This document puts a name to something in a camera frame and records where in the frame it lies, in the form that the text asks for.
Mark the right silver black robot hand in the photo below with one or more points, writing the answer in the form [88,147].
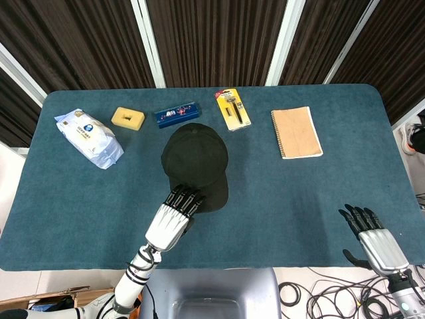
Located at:
[382,246]

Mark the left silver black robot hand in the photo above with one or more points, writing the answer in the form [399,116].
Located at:
[167,222]

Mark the black baseball cap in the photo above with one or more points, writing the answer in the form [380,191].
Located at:
[196,159]

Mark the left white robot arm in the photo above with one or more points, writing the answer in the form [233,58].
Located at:
[133,282]

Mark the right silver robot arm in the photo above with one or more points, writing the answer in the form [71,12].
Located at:
[406,295]

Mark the grey robot torso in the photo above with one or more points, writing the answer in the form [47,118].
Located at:
[212,292]

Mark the brown cardboard box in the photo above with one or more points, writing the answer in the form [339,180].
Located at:
[89,295]

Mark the teal table cloth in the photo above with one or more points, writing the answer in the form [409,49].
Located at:
[272,199]

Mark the blue rectangular box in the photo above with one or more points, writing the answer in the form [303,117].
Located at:
[177,114]

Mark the white orange sneaker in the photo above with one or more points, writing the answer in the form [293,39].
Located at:
[410,139]

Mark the yellow sponge block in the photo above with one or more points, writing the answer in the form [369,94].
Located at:
[127,119]

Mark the yellow carded razor package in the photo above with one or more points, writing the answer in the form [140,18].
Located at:
[232,109]

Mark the brown spiral notebook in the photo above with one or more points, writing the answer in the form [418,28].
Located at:
[297,133]

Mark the dark brown curtain panel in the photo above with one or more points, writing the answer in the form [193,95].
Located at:
[73,40]
[318,36]
[216,40]
[398,50]

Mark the white partition post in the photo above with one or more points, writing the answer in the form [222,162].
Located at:
[149,43]
[20,73]
[284,43]
[348,43]

